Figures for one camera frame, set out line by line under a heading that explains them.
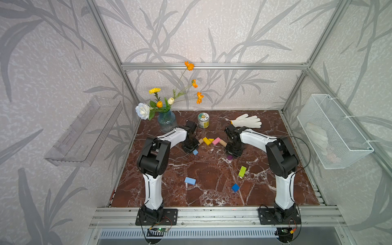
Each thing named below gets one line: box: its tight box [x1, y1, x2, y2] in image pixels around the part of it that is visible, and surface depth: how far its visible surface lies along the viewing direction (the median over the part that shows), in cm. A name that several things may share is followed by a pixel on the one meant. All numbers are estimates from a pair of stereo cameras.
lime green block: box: [238, 165, 247, 178], surface depth 90 cm
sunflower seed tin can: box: [197, 112, 210, 129], surface depth 107 cm
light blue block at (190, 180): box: [184, 176, 197, 185], surface depth 86 cm
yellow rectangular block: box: [202, 136, 212, 146], surface depth 104 cm
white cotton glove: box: [230, 113, 263, 129], surface depth 115 cm
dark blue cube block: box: [231, 183, 240, 193], surface depth 84 cm
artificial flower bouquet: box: [135, 61, 204, 121], surface depth 87 cm
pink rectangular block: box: [212, 136, 222, 146], surface depth 104 cm
